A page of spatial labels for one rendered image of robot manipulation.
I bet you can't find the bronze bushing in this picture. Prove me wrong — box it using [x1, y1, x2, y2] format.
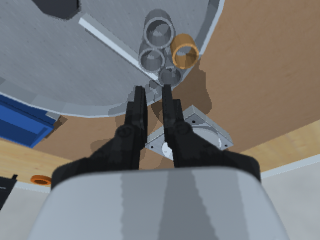
[170, 33, 199, 69]

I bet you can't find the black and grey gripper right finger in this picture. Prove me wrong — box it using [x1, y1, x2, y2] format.
[162, 84, 261, 183]

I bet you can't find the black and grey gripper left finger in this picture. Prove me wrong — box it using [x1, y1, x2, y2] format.
[50, 86, 148, 192]

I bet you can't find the grey cylinder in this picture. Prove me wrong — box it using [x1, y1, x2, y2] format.
[138, 40, 165, 73]
[159, 54, 183, 87]
[144, 9, 174, 49]

